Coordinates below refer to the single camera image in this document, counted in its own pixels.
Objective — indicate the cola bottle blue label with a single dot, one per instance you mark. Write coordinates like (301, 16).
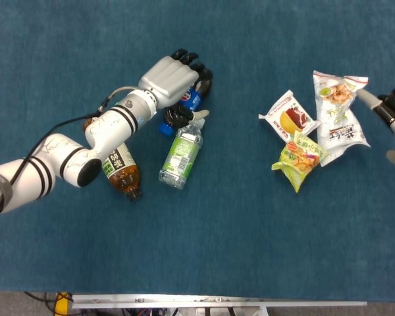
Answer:
(191, 98)

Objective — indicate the brown tea bottle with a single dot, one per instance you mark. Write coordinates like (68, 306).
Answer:
(125, 177)

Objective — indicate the small white pastry packet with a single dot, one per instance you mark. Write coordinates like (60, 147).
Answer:
(291, 118)

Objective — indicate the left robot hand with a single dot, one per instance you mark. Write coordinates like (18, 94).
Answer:
(166, 75)

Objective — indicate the blue table cloth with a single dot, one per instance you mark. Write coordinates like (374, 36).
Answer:
(217, 247)

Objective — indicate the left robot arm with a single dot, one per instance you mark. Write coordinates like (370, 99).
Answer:
(29, 174)

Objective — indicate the yellow green chips bag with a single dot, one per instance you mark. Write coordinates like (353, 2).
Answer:
(299, 161)

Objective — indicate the water bottle green label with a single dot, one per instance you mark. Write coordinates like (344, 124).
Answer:
(181, 154)

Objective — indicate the aluminium rail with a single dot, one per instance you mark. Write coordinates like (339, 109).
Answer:
(217, 301)

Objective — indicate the large white snack bag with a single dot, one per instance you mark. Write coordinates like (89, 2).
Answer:
(339, 131)

